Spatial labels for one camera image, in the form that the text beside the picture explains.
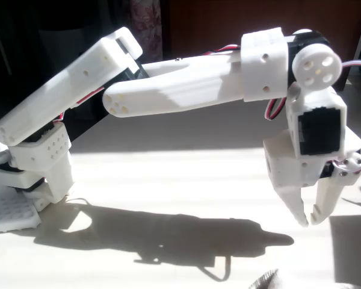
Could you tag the white knitted work glove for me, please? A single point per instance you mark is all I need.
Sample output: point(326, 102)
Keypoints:
point(273, 281)

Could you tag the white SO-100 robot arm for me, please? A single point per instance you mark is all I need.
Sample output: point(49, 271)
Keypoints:
point(183, 87)

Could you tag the floral patterned curtain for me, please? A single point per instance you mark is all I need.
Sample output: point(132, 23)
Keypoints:
point(146, 27)

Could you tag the white perforated base plate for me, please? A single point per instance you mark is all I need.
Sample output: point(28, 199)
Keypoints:
point(9, 213)

